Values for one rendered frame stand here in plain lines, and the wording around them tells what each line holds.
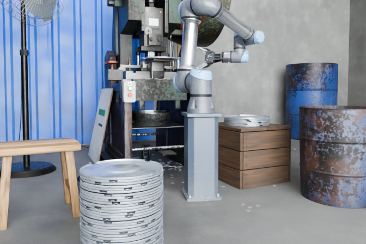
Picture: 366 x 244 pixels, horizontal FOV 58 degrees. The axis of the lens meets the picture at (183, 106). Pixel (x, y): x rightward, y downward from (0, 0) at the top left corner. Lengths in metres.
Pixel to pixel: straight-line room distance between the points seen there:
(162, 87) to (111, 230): 1.35
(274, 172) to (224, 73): 2.19
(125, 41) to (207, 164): 1.33
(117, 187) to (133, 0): 1.61
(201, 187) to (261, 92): 2.76
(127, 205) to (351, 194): 1.13
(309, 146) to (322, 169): 0.13
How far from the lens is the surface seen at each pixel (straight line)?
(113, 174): 1.15
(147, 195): 1.14
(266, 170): 2.06
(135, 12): 2.42
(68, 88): 3.54
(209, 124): 1.70
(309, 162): 1.84
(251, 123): 2.10
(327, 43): 5.11
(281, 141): 2.10
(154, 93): 2.27
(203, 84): 1.71
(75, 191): 1.60
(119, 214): 1.11
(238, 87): 4.18
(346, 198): 1.83
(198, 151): 1.71
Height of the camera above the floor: 0.57
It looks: 3 degrees down
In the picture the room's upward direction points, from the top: straight up
